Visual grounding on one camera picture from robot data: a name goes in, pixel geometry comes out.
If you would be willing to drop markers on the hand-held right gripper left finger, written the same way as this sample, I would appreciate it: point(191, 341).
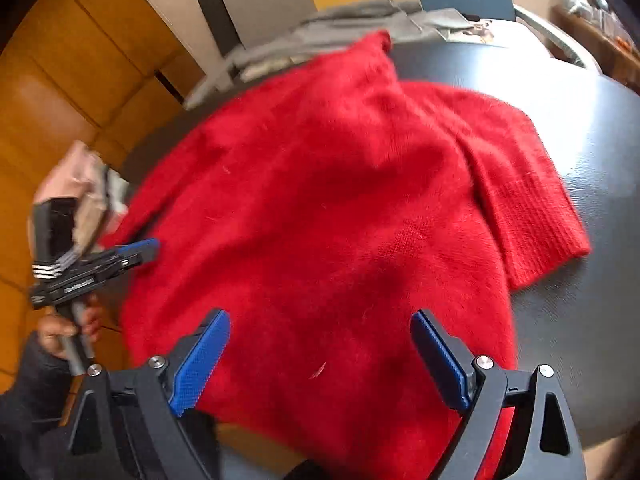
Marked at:
point(200, 360)

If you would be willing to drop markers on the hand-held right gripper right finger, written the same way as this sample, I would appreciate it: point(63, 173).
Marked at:
point(440, 355)

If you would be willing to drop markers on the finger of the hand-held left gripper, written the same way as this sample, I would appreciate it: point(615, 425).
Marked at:
point(145, 246)

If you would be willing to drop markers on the red knitted sweater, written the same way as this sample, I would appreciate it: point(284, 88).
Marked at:
point(325, 185)

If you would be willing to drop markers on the person's left hand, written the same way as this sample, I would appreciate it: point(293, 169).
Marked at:
point(55, 332)

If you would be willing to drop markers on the beige folded garment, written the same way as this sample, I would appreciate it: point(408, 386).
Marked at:
point(92, 220)

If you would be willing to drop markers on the pink folded garment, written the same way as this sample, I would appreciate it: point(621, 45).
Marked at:
point(70, 175)

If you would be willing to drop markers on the grey striped folded garment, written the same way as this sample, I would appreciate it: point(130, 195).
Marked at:
point(117, 195)

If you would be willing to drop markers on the black chair support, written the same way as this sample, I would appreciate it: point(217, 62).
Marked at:
point(215, 15)

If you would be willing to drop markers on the grey yellow blue panel chair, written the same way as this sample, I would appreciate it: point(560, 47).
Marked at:
point(270, 0)

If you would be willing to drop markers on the printed picture magazine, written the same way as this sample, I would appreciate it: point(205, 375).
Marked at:
point(480, 32)

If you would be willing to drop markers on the silver metal chair armrest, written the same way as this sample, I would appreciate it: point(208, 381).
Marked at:
point(550, 30)

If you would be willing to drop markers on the cluttered wooden shelf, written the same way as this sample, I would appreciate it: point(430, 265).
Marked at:
point(595, 15)

